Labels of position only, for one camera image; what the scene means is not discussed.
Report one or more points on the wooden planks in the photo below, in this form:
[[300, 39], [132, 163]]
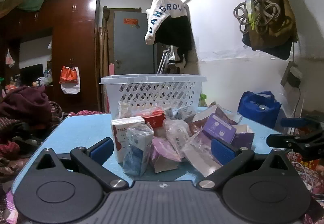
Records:
[[104, 62]]

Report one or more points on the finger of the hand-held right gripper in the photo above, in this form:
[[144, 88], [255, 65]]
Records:
[[283, 141], [291, 122]]

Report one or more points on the white box red print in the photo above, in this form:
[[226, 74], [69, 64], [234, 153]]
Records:
[[120, 135]]

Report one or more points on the orange white plastic bag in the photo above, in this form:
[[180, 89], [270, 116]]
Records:
[[68, 76]]

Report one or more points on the grey door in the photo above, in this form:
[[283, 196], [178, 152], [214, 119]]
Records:
[[131, 44]]

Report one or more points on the maroon clothes pile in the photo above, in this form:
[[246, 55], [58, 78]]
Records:
[[25, 105]]

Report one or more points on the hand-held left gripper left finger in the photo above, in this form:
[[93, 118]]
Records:
[[102, 149]]

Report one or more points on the brown hanging bag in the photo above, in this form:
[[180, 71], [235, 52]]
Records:
[[278, 34]]

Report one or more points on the black garment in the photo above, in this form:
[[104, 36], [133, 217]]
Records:
[[174, 31]]

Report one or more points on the white grey packet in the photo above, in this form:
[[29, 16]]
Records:
[[186, 111]]

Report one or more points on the pink packet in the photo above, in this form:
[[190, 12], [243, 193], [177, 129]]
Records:
[[164, 153]]

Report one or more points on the white plastic basket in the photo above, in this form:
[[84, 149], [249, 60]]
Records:
[[151, 92]]

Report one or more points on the pink floral blanket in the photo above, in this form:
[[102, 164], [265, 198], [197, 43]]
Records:
[[308, 171]]

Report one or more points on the white purple box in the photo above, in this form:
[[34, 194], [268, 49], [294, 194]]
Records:
[[244, 135]]

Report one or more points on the black monitor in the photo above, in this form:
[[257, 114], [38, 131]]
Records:
[[31, 74]]

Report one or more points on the wall power adapter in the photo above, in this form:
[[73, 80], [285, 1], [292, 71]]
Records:
[[291, 74]]

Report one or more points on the clear packet blue item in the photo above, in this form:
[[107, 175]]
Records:
[[138, 148]]

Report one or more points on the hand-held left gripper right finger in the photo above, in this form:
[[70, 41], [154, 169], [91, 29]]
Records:
[[222, 151]]

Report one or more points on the brown wooden wardrobe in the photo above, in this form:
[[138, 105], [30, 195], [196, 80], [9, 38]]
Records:
[[76, 36]]

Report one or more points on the large clear plastic packet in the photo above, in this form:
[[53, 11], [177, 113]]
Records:
[[200, 155]]

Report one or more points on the small pink white bag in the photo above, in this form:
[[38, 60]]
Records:
[[9, 59]]

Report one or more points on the blue fabric bag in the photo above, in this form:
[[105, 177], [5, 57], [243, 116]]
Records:
[[258, 110]]

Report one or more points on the metal frame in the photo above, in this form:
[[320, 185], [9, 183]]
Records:
[[163, 59]]

